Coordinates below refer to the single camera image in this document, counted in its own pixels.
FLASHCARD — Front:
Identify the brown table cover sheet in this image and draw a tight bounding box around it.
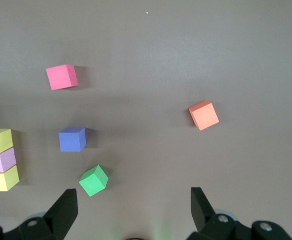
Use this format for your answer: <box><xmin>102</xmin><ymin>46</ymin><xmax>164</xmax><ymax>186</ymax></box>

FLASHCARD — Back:
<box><xmin>0</xmin><ymin>0</ymin><xmax>292</xmax><ymax>240</ymax></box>

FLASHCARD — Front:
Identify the purple foam cube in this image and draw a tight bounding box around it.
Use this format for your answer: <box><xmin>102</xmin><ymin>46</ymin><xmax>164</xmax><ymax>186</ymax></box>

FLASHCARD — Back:
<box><xmin>58</xmin><ymin>126</ymin><xmax>87</xmax><ymax>153</ymax></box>

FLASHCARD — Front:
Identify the green foam cube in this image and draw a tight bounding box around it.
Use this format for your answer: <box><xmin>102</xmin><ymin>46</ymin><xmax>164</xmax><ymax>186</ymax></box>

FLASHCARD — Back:
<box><xmin>78</xmin><ymin>164</ymin><xmax>109</xmax><ymax>198</ymax></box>

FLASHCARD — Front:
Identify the orange foam cube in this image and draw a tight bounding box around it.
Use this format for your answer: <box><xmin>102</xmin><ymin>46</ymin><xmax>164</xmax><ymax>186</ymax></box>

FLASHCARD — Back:
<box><xmin>188</xmin><ymin>100</ymin><xmax>220</xmax><ymax>131</ymax></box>

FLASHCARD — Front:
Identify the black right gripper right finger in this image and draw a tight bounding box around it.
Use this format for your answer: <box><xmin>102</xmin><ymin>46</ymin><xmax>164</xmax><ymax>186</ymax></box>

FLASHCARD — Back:
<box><xmin>187</xmin><ymin>186</ymin><xmax>292</xmax><ymax>240</ymax></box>

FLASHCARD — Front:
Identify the red foam cube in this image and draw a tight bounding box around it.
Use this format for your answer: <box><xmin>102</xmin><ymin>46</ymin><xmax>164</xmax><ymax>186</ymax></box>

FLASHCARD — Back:
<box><xmin>45</xmin><ymin>64</ymin><xmax>79</xmax><ymax>91</ymax></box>

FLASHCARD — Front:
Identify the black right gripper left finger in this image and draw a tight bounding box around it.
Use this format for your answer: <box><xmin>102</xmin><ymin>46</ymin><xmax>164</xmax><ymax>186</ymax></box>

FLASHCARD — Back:
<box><xmin>0</xmin><ymin>188</ymin><xmax>79</xmax><ymax>240</ymax></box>

